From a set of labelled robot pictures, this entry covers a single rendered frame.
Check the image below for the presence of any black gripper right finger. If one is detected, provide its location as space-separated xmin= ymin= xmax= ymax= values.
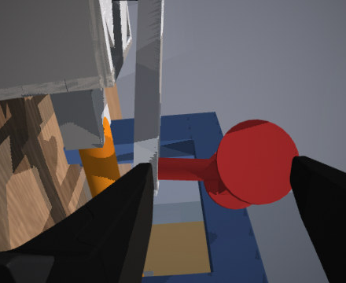
xmin=289 ymin=156 xmax=346 ymax=283

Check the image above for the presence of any blue inverted-u frame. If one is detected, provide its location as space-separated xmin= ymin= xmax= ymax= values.
xmin=110 ymin=112 xmax=268 ymax=283

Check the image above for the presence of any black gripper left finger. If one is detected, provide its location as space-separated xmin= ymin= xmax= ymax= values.
xmin=0 ymin=164 xmax=153 ymax=283

